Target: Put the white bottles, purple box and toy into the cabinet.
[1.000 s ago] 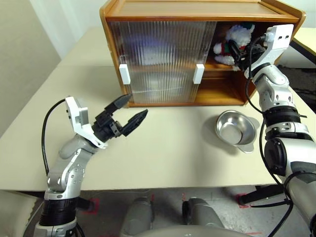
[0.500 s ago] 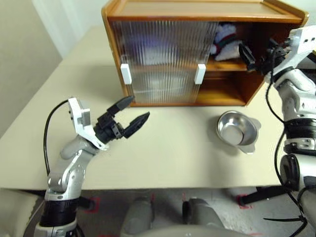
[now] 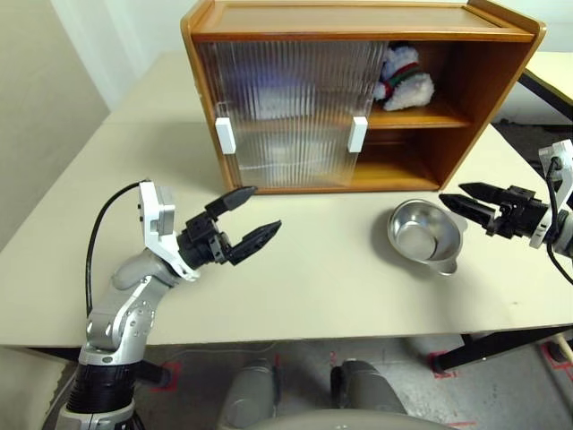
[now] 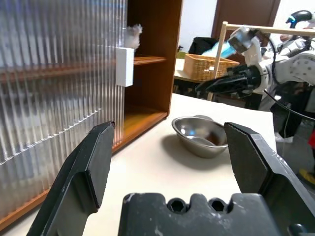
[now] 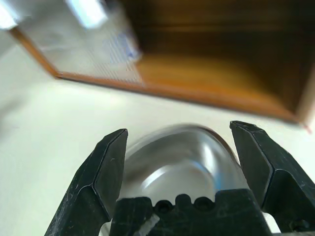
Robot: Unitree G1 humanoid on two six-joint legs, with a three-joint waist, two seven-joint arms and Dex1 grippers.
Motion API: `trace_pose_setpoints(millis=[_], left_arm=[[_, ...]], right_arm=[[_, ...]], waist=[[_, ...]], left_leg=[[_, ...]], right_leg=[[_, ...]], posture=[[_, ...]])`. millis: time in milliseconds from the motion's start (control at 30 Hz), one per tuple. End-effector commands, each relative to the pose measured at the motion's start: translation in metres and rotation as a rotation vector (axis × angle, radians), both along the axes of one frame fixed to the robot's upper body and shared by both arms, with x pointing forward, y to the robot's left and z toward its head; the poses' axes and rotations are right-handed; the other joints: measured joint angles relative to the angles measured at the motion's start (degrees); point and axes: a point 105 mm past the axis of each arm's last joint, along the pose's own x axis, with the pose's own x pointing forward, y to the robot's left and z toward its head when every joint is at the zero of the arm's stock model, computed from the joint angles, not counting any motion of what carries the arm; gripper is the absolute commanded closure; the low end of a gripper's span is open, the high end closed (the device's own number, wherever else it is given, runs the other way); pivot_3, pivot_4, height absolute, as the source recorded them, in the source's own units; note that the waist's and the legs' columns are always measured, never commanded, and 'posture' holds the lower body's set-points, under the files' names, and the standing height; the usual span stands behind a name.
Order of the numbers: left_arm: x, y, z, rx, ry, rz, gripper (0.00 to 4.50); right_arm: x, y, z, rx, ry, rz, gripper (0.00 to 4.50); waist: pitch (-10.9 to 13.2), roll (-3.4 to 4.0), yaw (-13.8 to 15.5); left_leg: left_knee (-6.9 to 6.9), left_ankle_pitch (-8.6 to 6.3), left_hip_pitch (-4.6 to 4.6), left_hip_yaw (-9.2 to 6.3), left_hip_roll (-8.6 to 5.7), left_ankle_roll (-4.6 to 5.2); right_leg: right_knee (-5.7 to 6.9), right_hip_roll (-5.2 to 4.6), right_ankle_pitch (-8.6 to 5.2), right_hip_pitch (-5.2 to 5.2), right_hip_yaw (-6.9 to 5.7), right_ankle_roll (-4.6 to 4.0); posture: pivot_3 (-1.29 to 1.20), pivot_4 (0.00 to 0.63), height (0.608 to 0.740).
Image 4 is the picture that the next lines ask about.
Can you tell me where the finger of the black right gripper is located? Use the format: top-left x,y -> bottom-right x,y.
195,76 -> 238,93
208,83 -> 241,95

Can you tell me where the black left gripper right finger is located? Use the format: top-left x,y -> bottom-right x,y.
223,121 -> 315,236

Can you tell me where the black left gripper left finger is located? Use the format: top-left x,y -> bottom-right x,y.
27,121 -> 116,236

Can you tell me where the grey white plush toy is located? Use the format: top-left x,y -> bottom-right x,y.
125,23 -> 144,49

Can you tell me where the brown wooden cabinet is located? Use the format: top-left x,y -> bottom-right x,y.
0,0 -> 184,231

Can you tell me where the ribbed glass cabinet door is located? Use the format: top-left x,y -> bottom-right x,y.
0,0 -> 129,208

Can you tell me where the woven wicker basket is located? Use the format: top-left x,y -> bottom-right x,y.
184,53 -> 241,82

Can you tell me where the light blue bag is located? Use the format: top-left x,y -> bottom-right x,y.
203,40 -> 237,59

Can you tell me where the black bag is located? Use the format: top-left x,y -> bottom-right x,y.
188,36 -> 220,55

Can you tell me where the stainless steel bowl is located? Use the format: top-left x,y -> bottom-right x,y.
171,115 -> 229,159

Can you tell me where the dark brown room door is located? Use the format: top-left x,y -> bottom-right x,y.
211,0 -> 281,40

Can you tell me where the silver robot body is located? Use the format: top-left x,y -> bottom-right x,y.
278,9 -> 315,57

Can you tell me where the light wooden rack frame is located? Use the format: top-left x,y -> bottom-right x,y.
208,21 -> 315,101

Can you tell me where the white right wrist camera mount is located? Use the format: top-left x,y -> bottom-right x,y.
230,26 -> 263,68

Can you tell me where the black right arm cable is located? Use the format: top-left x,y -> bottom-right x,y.
263,34 -> 315,123

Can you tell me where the white cabinet door handle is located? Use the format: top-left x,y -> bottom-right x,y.
115,47 -> 135,88

